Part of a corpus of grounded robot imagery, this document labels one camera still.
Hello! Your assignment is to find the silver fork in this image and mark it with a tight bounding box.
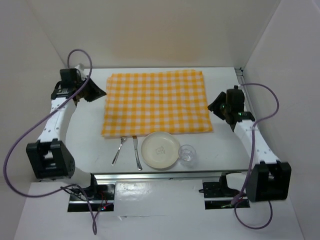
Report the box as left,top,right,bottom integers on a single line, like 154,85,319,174
111,136,127,166

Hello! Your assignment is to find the silver table knife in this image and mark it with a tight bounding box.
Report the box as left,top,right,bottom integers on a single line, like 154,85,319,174
132,135,143,171

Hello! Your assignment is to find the aluminium front rail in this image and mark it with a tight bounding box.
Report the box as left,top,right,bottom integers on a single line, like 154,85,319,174
94,170,240,184

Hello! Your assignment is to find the yellow white checkered cloth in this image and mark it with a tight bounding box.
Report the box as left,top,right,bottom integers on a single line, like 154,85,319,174
101,69,213,138

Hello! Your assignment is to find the cream round plate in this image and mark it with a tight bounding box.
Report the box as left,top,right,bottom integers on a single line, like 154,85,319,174
140,131,180,170

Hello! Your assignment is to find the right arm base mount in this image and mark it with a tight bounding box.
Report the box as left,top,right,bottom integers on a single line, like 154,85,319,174
198,181,239,210

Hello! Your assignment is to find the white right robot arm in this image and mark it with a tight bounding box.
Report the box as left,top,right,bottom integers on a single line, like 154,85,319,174
207,85,292,205

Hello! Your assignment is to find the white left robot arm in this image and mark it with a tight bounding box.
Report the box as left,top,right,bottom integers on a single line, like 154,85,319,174
26,64,106,200

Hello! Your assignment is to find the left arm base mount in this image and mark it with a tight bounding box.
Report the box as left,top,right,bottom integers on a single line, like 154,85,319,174
64,183,116,213

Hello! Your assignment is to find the clear plastic cup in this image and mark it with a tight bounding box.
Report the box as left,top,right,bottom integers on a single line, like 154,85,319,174
178,144,198,168

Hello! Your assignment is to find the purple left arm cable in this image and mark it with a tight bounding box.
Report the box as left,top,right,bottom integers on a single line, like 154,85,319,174
2,48,101,236

